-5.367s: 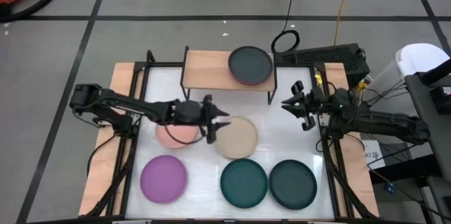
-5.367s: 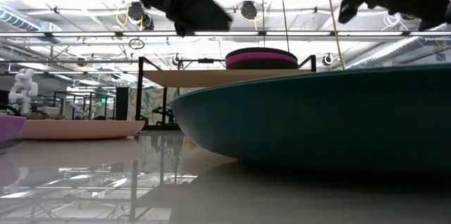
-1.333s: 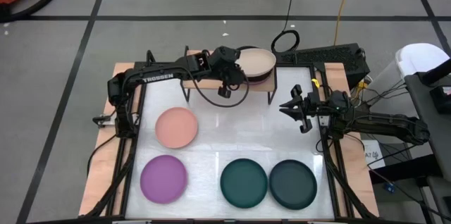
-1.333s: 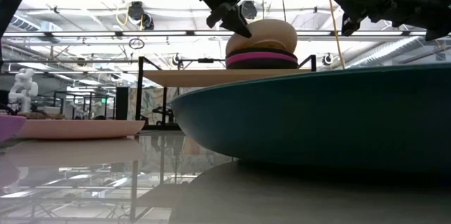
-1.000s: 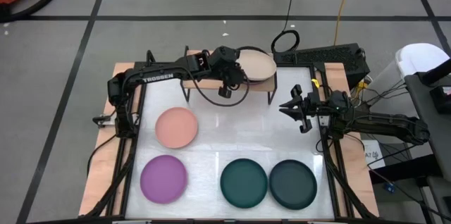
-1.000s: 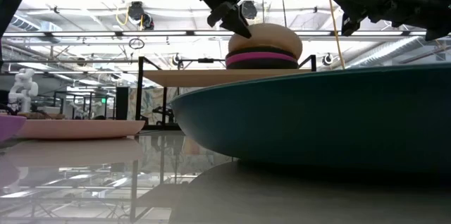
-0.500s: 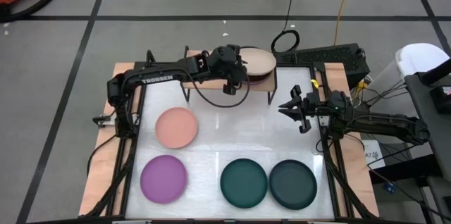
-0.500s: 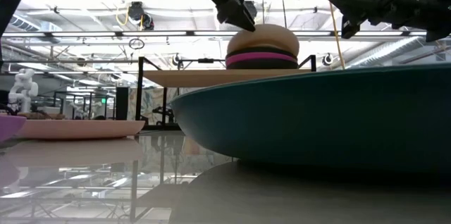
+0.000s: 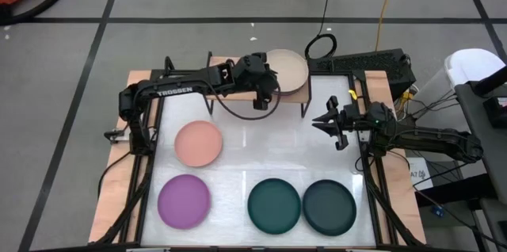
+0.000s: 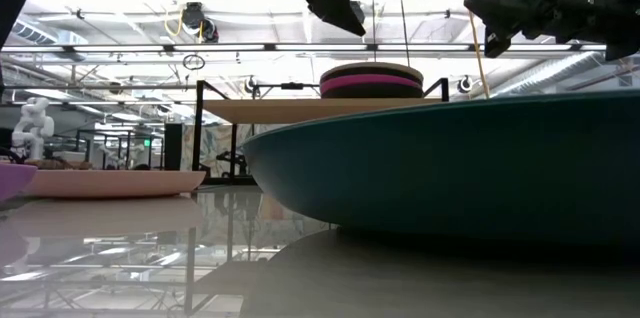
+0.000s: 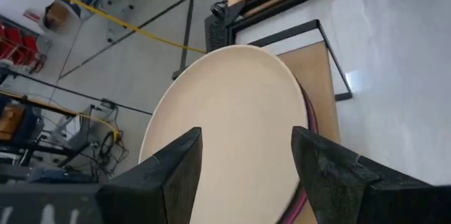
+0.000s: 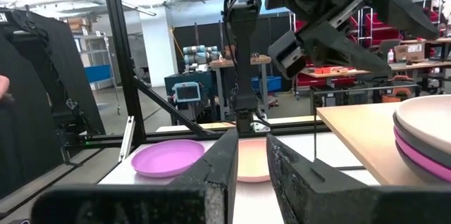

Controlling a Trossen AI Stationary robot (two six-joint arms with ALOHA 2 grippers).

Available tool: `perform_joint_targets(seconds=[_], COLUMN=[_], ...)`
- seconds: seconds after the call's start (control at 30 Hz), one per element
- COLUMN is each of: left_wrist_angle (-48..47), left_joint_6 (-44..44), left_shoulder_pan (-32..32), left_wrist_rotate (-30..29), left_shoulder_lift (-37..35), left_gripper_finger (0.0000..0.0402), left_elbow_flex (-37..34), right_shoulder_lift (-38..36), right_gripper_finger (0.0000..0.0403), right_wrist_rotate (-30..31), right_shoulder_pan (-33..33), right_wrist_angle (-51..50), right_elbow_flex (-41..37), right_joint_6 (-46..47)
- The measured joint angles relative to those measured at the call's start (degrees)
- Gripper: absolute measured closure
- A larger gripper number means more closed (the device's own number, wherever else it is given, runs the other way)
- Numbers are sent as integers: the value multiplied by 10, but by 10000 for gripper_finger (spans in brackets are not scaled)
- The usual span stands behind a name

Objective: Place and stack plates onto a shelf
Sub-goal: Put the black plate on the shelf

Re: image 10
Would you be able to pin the purple plate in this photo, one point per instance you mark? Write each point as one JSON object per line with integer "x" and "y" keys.
{"x": 15, "y": 180}

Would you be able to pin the teal plate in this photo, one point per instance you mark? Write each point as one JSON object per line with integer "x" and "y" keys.
{"x": 450, "y": 168}

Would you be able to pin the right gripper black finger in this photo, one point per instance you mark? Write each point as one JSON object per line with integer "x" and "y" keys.
{"x": 500, "y": 8}

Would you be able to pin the wooden shelf with black legs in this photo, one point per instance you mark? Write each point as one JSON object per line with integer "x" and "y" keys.
{"x": 300, "y": 109}

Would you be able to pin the black upright box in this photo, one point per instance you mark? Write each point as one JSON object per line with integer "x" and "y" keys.
{"x": 173, "y": 147}

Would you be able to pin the magenta plate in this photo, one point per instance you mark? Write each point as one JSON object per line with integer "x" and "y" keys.
{"x": 372, "y": 82}

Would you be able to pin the white robot figure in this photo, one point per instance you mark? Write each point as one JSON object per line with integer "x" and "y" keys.
{"x": 32, "y": 125}

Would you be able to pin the dark grey plate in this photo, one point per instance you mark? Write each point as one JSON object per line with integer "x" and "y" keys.
{"x": 372, "y": 72}
{"x": 372, "y": 93}

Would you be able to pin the salmon pink plate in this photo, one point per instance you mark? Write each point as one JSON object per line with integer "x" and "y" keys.
{"x": 115, "y": 184}

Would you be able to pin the black ceiling device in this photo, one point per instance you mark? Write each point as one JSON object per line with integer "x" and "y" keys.
{"x": 195, "y": 17}

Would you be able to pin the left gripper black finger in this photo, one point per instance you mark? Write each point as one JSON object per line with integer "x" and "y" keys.
{"x": 340, "y": 8}

